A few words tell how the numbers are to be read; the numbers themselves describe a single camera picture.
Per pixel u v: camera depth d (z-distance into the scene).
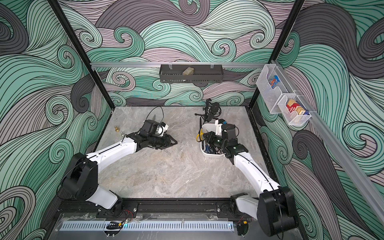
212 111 0.88
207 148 0.95
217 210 0.73
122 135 1.03
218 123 0.76
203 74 0.95
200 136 0.83
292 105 0.66
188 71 0.91
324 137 0.55
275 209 0.39
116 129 1.04
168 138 0.77
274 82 0.83
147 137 0.67
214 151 0.92
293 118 0.63
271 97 0.83
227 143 0.62
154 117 1.14
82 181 0.43
